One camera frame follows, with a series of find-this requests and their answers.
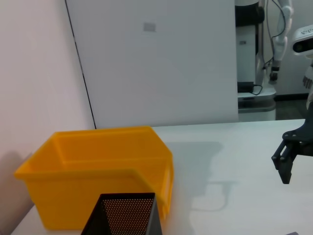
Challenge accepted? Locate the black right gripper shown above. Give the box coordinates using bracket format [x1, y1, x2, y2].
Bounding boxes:
[271, 117, 313, 185]

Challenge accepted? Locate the black mesh pen holder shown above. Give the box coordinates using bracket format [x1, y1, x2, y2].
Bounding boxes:
[80, 192, 163, 235]

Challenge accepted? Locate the black power adapter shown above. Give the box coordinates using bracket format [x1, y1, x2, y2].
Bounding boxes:
[237, 82, 264, 96]

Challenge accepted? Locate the beige robot hand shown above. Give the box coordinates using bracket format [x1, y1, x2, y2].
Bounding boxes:
[302, 63, 313, 89]

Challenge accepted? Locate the white humanoid robot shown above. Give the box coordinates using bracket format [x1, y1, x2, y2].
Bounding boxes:
[235, 0, 294, 121]

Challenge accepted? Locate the yellow plastic storage bin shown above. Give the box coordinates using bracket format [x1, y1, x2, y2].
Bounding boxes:
[13, 126, 175, 231]

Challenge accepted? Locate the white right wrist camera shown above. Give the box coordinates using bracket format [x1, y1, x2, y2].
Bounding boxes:
[292, 24, 313, 56]

